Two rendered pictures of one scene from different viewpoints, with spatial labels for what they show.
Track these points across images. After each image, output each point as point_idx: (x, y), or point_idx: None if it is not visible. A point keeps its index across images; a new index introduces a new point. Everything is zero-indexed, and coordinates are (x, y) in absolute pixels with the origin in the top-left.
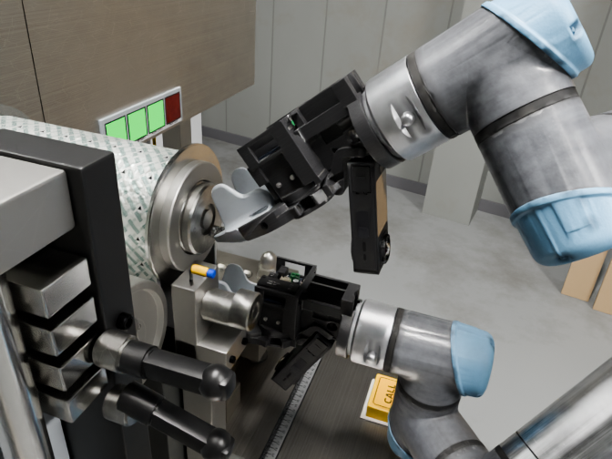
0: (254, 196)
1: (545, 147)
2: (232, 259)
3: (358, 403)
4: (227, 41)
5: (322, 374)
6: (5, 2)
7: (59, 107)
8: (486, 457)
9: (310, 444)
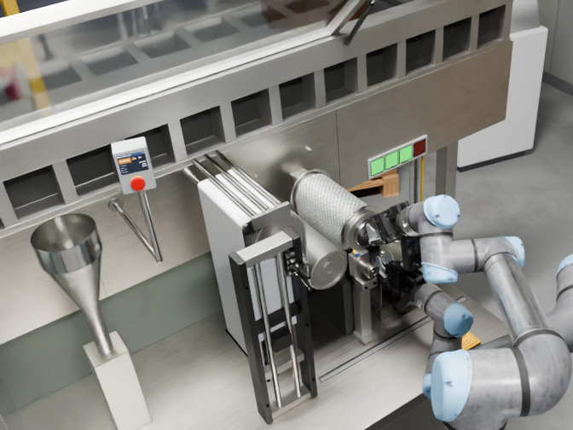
0: (376, 232)
1: (425, 247)
2: None
3: None
4: (475, 99)
5: None
6: (328, 121)
7: (347, 157)
8: None
9: (410, 343)
